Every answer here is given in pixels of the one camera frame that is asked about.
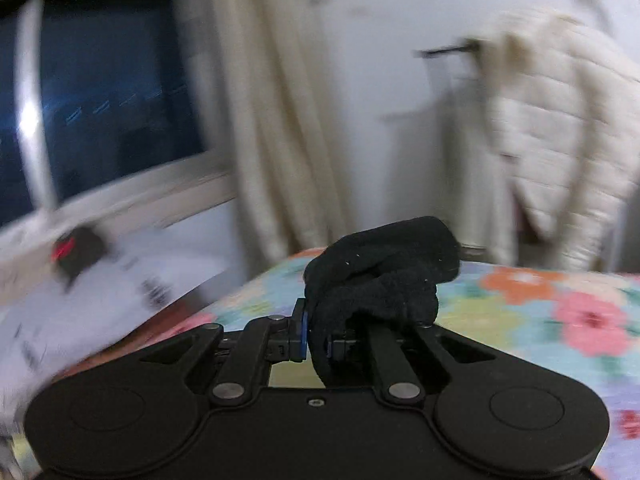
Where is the black knit garment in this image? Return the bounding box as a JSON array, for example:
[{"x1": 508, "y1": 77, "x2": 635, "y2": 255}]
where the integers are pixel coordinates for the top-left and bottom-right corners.
[{"x1": 304, "y1": 217, "x2": 460, "y2": 387}]

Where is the cream curtain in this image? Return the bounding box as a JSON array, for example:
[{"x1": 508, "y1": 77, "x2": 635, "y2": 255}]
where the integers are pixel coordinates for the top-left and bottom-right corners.
[{"x1": 171, "y1": 0, "x2": 367, "y2": 266}]

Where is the floral patterned bed quilt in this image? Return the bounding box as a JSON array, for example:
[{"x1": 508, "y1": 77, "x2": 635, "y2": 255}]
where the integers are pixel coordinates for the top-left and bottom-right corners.
[{"x1": 8, "y1": 246, "x2": 640, "y2": 480}]

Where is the dark window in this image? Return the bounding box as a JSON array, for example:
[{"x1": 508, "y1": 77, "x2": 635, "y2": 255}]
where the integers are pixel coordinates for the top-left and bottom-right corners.
[{"x1": 1, "y1": 0, "x2": 217, "y2": 232}]

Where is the white quilted puffer jacket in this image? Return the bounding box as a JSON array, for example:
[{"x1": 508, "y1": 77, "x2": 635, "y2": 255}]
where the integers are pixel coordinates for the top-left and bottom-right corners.
[{"x1": 476, "y1": 8, "x2": 639, "y2": 271}]

